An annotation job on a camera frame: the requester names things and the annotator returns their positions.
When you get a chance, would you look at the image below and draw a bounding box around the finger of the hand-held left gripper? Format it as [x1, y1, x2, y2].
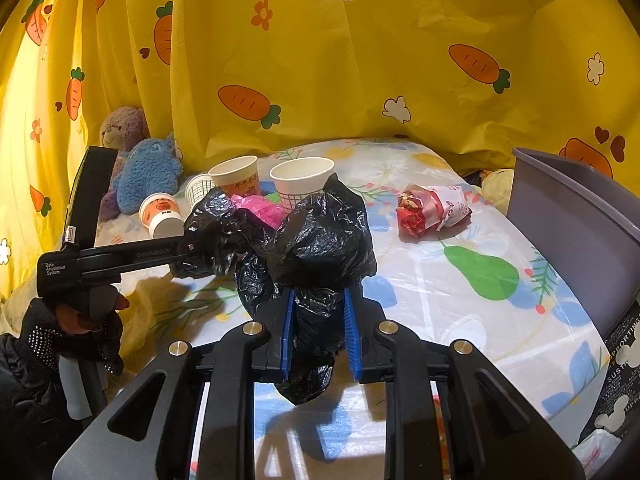
[119, 239, 201, 279]

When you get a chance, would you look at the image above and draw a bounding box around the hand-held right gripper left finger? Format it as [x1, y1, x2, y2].
[50, 287, 301, 480]

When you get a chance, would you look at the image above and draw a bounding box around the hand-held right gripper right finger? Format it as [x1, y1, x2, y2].
[342, 287, 586, 480]

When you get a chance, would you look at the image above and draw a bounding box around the black plastic bag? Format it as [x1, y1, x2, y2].
[170, 172, 378, 406]

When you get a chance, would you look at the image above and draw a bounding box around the purple plastic bin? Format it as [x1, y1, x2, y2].
[505, 147, 640, 346]

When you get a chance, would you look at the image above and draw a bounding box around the person's left hand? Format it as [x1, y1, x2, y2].
[19, 282, 132, 377]

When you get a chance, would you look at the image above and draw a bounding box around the orange white lidded cup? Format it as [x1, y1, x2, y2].
[139, 192, 185, 240]

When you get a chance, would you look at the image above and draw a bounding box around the blue plush toy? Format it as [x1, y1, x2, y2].
[116, 133, 183, 213]

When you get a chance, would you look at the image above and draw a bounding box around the brown plush bunny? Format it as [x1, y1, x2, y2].
[97, 106, 151, 223]

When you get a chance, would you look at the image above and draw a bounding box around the floral print bedsheet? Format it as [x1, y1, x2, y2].
[95, 137, 612, 480]

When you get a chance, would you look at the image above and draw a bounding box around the orange print paper cup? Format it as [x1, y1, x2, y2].
[208, 155, 258, 198]

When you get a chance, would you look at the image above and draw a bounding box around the pink plastic bag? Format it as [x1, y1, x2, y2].
[231, 194, 286, 231]

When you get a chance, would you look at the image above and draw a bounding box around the crumpled red wrapper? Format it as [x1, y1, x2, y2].
[396, 187, 443, 238]

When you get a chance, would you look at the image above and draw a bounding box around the green grid paper cup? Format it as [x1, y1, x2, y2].
[270, 157, 335, 216]

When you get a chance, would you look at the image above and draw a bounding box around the white red paper wrapper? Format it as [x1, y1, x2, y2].
[430, 185, 472, 231]

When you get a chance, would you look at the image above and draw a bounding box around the yellow duck plush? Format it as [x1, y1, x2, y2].
[480, 167, 516, 211]

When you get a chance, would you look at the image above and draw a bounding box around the white plastic bag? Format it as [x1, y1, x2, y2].
[572, 430, 631, 480]

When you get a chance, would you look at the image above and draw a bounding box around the black printed bag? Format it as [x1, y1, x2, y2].
[577, 300, 640, 446]

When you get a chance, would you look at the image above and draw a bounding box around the yellow carrot print cloth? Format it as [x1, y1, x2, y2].
[0, 0, 640, 361]

